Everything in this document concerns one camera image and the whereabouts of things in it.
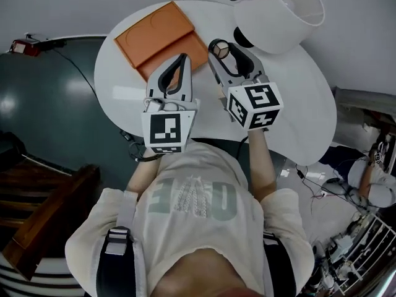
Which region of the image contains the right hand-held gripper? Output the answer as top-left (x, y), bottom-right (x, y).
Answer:
top-left (207, 43), bottom-right (285, 132)

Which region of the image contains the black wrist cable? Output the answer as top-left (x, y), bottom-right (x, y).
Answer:
top-left (119, 128), bottom-right (162, 164)

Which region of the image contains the person's right forearm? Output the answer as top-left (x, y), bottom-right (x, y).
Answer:
top-left (247, 128), bottom-right (278, 202)

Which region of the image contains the person's left forearm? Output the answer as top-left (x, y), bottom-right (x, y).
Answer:
top-left (125, 153), bottom-right (165, 197)

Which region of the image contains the red fire extinguisher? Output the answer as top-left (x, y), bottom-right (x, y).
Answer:
top-left (8, 33), bottom-right (67, 58)

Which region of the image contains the white shelf rack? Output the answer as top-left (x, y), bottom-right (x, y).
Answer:
top-left (321, 212), bottom-right (396, 297)

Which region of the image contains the black floor cable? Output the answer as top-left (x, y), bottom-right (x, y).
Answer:
top-left (51, 45), bottom-right (100, 100)

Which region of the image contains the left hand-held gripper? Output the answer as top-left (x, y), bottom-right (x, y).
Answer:
top-left (141, 53), bottom-right (199, 155)

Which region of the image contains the black backpack strap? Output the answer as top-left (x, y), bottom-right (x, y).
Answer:
top-left (95, 226), bottom-right (137, 297)
top-left (262, 232), bottom-right (299, 297)

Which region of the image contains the person's white shirt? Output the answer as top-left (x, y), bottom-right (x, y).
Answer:
top-left (64, 140), bottom-right (316, 297)

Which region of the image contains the white round table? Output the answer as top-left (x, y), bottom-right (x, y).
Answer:
top-left (93, 0), bottom-right (338, 166)

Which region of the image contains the orange cardboard box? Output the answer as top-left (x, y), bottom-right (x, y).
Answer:
top-left (113, 1), bottom-right (209, 82)

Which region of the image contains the white table lamp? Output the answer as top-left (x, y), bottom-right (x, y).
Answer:
top-left (232, 0), bottom-right (325, 54)

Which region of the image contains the thin floor cable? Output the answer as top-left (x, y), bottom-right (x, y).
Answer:
top-left (295, 162), bottom-right (350, 201)

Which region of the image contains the wooden staircase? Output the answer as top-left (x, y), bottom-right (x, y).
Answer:
top-left (0, 131), bottom-right (101, 281)

